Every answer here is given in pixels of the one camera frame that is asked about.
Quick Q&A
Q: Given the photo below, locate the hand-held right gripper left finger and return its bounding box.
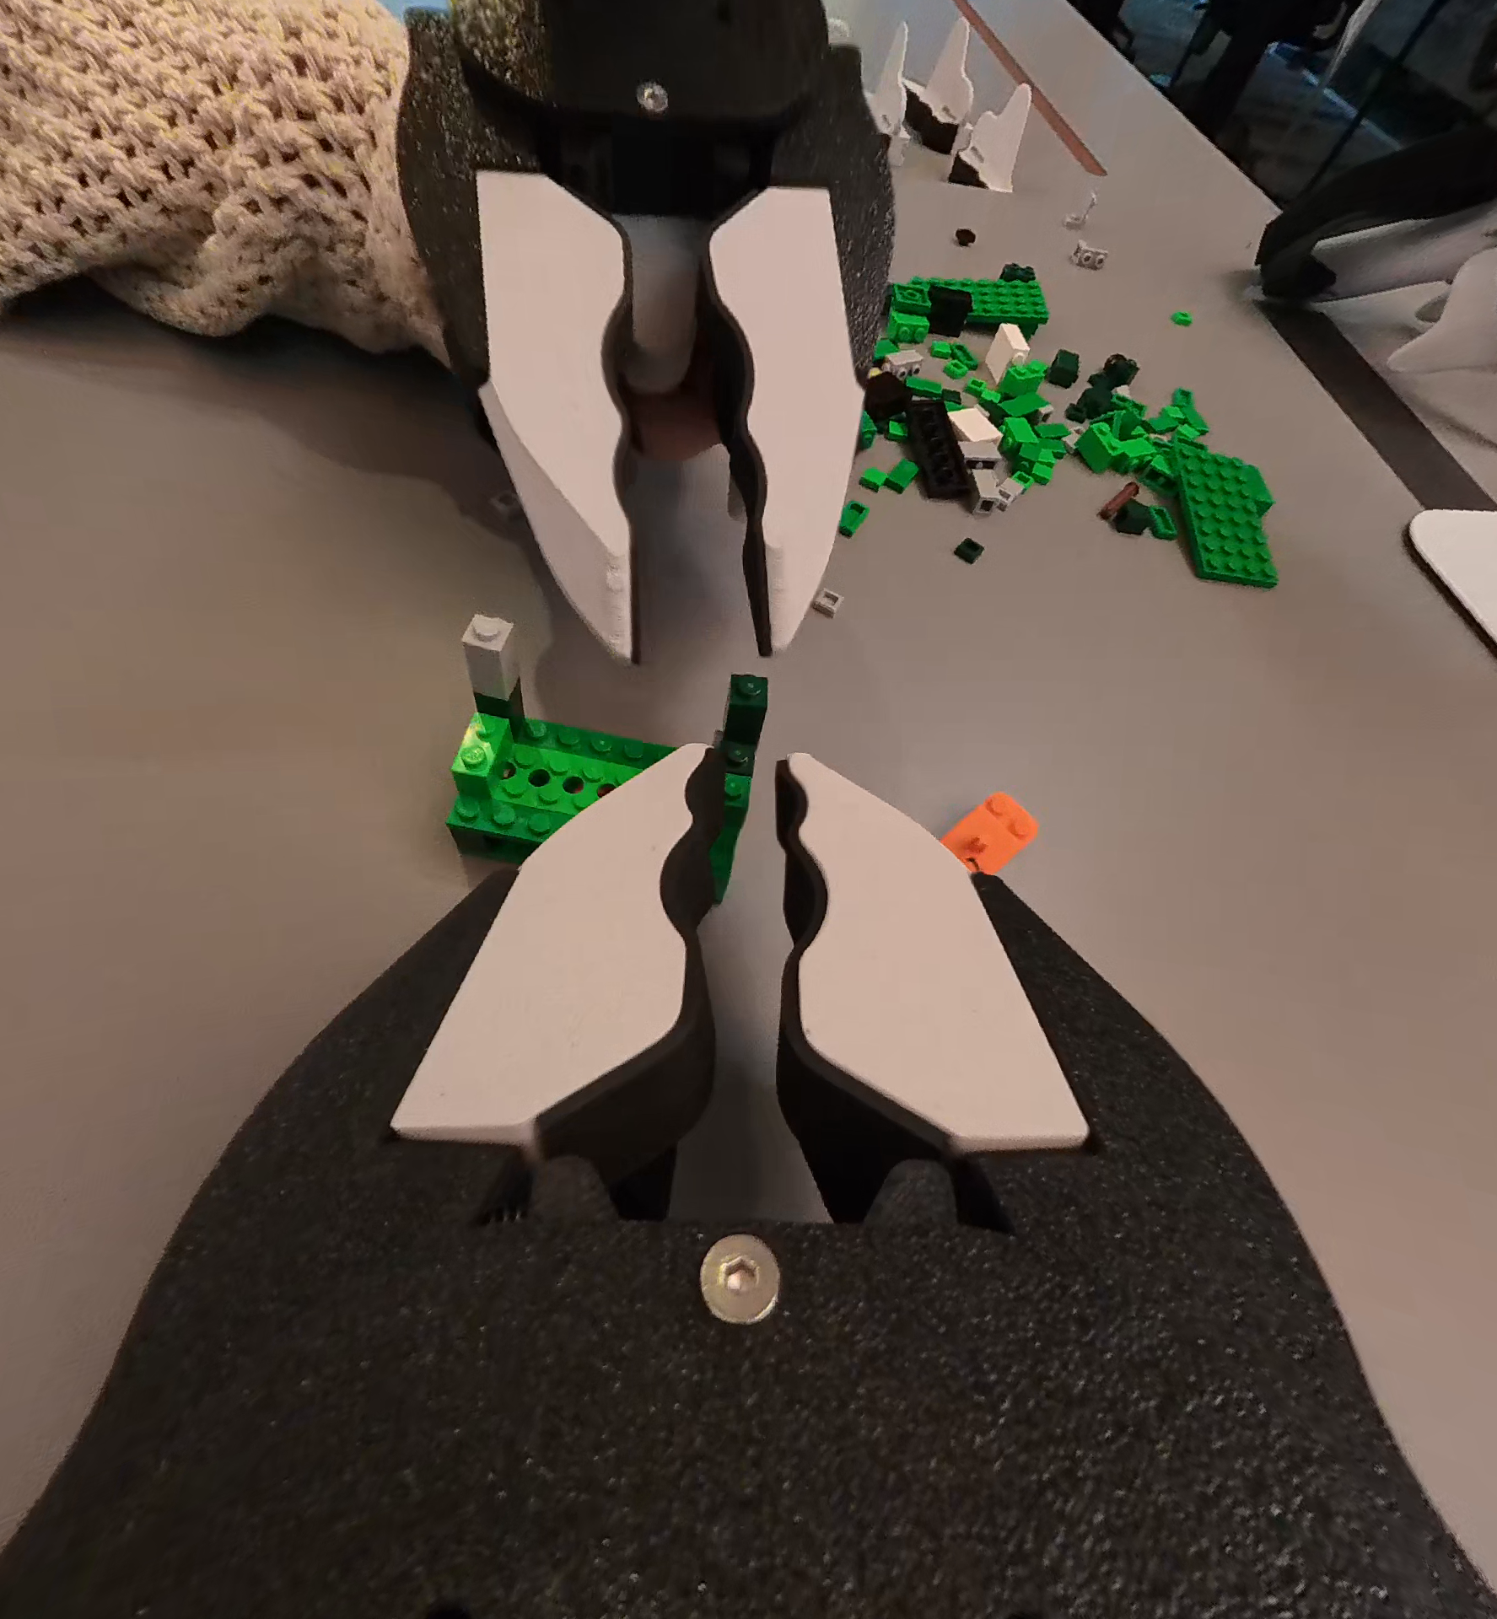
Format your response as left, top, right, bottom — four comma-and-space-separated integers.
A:
390, 743, 728, 1217

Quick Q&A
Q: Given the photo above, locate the green lego assembly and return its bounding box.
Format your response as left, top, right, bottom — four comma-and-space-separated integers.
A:
446, 613, 774, 905

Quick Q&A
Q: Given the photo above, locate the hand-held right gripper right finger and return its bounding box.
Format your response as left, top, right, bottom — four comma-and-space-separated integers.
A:
774, 750, 1092, 1225

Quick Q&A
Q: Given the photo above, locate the black white headset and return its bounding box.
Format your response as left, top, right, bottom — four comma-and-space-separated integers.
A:
1254, 140, 1497, 305

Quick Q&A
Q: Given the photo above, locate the person's left forearm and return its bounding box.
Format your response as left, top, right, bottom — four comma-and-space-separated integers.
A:
0, 0, 452, 361

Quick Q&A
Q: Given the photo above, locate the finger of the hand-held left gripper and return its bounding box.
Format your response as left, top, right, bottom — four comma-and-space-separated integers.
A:
477, 171, 641, 665
703, 185, 873, 662

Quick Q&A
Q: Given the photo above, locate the white folding stand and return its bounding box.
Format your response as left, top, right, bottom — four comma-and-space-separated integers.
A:
1387, 113, 1497, 449

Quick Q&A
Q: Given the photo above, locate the pile of green lego pieces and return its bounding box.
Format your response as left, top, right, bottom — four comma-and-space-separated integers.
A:
842, 260, 1281, 593

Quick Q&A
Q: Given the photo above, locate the orange brick separator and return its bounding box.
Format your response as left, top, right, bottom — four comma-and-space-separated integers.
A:
940, 793, 1040, 877

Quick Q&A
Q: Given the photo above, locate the person's left hand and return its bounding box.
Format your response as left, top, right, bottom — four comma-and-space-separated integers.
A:
628, 360, 721, 461

